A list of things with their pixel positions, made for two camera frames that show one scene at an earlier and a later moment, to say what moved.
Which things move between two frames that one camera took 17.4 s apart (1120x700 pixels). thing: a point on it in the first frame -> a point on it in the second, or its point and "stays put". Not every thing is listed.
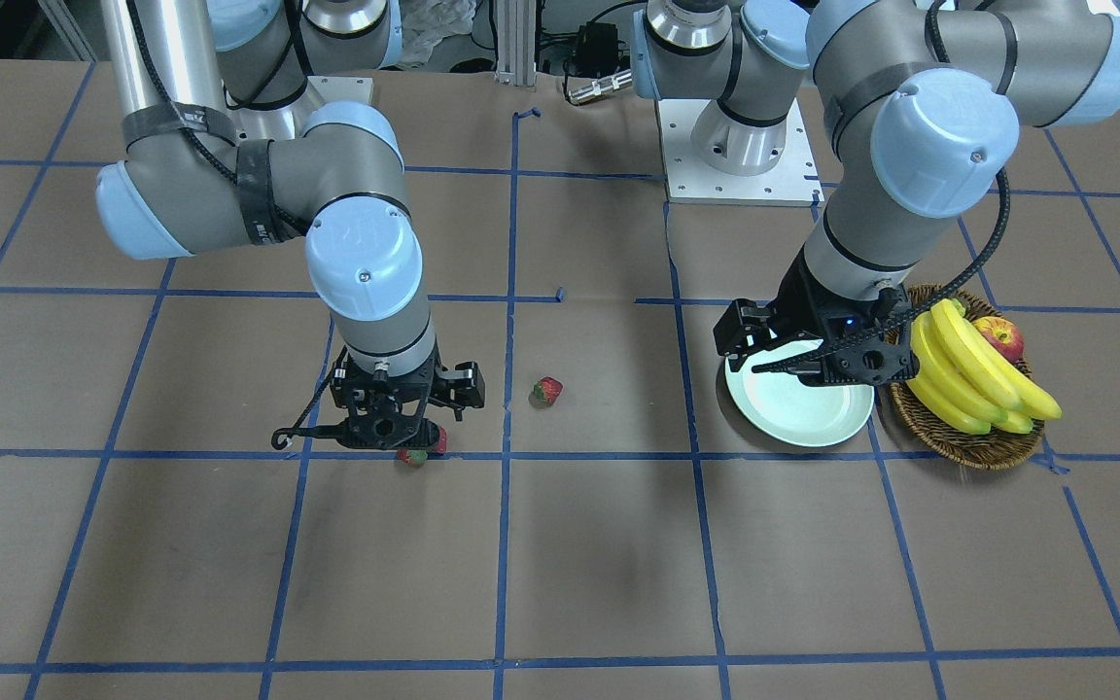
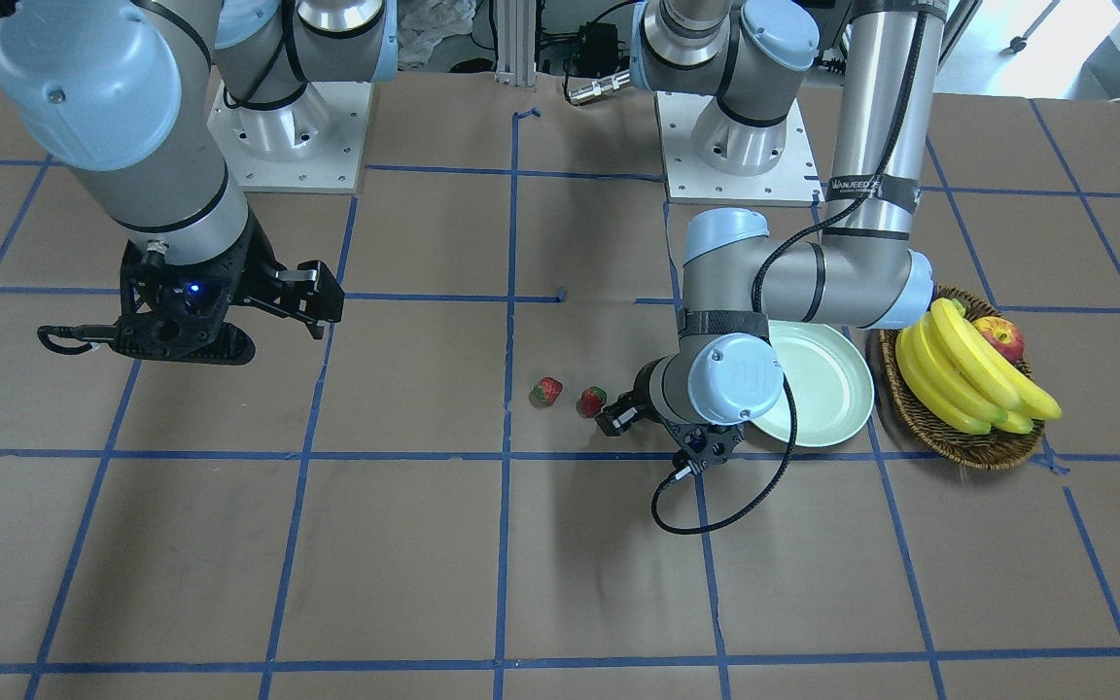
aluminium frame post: [516, 42] stays put
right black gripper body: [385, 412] -> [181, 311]
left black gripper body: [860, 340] -> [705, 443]
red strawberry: [417, 458] -> [591, 402]
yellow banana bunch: [967, 379] stays put
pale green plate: [786, 408] stays put
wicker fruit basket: [938, 437] stays put
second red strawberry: [547, 389] stays put
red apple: [1003, 334] stays put
